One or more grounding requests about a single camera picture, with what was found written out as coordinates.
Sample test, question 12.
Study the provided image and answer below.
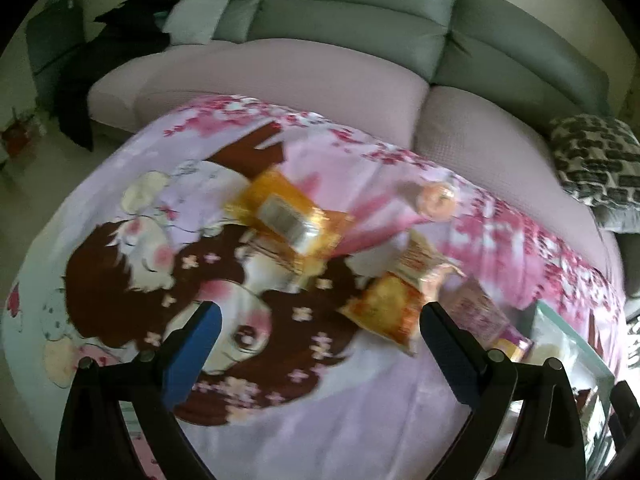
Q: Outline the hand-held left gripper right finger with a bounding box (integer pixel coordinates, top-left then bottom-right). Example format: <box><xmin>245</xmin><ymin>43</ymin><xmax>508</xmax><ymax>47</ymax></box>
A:
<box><xmin>420</xmin><ymin>301</ymin><xmax>586</xmax><ymax>480</ymax></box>

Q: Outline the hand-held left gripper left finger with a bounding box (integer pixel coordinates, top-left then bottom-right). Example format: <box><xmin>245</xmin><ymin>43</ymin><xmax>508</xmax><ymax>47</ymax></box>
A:
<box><xmin>56</xmin><ymin>300</ymin><xmax>223</xmax><ymax>480</ymax></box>

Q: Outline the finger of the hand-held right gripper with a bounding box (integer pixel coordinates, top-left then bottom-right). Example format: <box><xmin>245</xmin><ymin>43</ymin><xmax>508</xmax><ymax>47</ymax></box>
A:
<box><xmin>609</xmin><ymin>381</ymin><xmax>637</xmax><ymax>456</ymax></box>

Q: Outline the clear storage box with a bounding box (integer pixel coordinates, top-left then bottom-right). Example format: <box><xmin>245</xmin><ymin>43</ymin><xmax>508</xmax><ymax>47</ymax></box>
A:
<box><xmin>527</xmin><ymin>300</ymin><xmax>626</xmax><ymax>480</ymax></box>

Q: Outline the orange snack packet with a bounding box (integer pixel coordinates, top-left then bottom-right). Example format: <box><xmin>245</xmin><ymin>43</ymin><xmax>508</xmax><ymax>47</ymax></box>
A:
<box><xmin>340</xmin><ymin>272</ymin><xmax>426</xmax><ymax>356</ymax></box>

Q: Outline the white round snack packet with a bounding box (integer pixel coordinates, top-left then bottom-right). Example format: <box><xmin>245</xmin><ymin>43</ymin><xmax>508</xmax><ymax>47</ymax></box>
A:
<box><xmin>532</xmin><ymin>341</ymin><xmax>568</xmax><ymax>367</ymax></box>

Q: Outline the pink purple snack packet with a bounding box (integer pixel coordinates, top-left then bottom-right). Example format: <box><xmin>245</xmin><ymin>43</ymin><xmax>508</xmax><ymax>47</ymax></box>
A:
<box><xmin>445</xmin><ymin>277</ymin><xmax>535</xmax><ymax>363</ymax></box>

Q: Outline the printed cartoon blanket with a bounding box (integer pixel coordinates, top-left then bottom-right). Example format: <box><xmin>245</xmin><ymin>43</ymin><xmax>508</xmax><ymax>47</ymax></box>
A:
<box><xmin>0</xmin><ymin>92</ymin><xmax>628</xmax><ymax>480</ymax></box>

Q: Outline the round orange snack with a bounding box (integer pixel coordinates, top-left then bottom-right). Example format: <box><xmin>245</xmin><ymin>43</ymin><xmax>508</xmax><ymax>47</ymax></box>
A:
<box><xmin>417</xmin><ymin>180</ymin><xmax>458</xmax><ymax>221</ymax></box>

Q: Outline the yellow snack packet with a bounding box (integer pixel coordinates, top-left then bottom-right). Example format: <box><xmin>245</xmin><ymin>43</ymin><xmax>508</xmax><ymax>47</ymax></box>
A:
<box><xmin>223</xmin><ymin>170</ymin><xmax>353</xmax><ymax>273</ymax></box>

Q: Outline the grey cushion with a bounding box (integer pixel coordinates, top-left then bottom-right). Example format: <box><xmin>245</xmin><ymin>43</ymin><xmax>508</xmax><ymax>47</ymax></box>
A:
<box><xmin>595</xmin><ymin>200</ymin><xmax>640</xmax><ymax>233</ymax></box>

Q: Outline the black white checkered pillow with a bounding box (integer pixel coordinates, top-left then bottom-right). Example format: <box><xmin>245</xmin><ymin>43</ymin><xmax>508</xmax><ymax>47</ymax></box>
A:
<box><xmin>549</xmin><ymin>115</ymin><xmax>640</xmax><ymax>208</ymax></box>

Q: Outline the red potted plant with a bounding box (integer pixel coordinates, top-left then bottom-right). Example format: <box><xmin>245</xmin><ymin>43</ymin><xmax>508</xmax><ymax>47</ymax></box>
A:
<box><xmin>0</xmin><ymin>110</ymin><xmax>45</xmax><ymax>158</ymax></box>

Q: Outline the grey sofa with pink seat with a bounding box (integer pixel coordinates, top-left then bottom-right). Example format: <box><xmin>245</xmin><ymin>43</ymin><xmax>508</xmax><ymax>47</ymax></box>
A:
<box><xmin>87</xmin><ymin>0</ymin><xmax>626</xmax><ymax>201</ymax></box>

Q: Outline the black jacket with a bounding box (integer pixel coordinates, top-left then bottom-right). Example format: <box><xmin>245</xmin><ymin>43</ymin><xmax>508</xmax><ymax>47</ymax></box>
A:
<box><xmin>55</xmin><ymin>0</ymin><xmax>191</xmax><ymax>153</ymax></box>

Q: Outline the grey-blue folding chair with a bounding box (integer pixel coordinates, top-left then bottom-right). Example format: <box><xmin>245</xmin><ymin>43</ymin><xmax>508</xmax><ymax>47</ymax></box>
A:
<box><xmin>25</xmin><ymin>0</ymin><xmax>86</xmax><ymax>78</ymax></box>

